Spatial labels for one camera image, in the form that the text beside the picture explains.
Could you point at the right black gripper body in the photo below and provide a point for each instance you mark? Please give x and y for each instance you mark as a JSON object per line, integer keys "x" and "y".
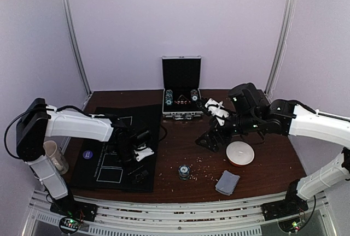
{"x": 217, "y": 136}

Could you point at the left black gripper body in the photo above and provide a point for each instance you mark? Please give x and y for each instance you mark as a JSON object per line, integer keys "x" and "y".
{"x": 123, "y": 154}

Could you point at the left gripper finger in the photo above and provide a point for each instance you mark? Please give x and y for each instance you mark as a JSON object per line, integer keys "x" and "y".
{"x": 136, "y": 171}
{"x": 139, "y": 177}

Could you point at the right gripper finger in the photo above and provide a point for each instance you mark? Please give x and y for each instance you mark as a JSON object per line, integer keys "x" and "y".
{"x": 207, "y": 140}
{"x": 218, "y": 142}

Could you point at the black poker mat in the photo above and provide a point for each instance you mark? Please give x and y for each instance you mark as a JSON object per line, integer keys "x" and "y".
{"x": 104, "y": 170}

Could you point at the poker chip stack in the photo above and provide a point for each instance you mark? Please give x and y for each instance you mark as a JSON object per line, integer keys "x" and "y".
{"x": 184, "y": 172}

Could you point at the purple small blind button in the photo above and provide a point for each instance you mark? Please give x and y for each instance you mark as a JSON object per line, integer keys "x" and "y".
{"x": 87, "y": 154}

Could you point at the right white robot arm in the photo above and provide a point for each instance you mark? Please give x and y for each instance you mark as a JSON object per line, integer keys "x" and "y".
{"x": 299, "y": 122}

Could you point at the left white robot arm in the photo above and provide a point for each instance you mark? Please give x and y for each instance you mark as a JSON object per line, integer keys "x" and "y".
{"x": 41, "y": 120}

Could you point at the white and orange bowl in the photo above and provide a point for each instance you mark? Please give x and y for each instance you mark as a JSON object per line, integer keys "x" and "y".
{"x": 240, "y": 153}

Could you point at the deck of grey cards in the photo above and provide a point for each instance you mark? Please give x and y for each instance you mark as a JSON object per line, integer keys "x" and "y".
{"x": 227, "y": 183}

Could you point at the right chip stack in case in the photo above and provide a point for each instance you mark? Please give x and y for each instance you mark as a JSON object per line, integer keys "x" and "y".
{"x": 194, "y": 95}

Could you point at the chip stack in case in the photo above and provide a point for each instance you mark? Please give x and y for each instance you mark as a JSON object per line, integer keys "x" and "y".
{"x": 168, "y": 97}
{"x": 194, "y": 95}

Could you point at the left chip stack in case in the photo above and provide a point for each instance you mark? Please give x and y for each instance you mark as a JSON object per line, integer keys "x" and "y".
{"x": 168, "y": 97}

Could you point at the beige mug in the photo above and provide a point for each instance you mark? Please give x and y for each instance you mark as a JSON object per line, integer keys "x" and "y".
{"x": 55, "y": 154}

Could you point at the aluminium poker case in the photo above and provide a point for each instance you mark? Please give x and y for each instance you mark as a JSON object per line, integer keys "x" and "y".
{"x": 181, "y": 74}

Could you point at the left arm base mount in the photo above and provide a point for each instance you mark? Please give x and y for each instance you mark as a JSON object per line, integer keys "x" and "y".
{"x": 75, "y": 219}

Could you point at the right aluminium frame post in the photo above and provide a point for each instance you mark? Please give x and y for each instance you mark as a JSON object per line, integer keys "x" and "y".
{"x": 280, "y": 48}

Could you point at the aluminium frame post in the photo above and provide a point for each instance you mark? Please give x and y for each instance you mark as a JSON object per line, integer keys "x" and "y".
{"x": 75, "y": 47}
{"x": 280, "y": 48}

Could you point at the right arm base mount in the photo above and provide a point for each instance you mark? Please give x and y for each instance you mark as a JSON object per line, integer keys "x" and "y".
{"x": 291, "y": 215}

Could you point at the left aluminium frame post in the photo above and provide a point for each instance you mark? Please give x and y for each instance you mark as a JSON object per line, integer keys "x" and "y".
{"x": 75, "y": 47}

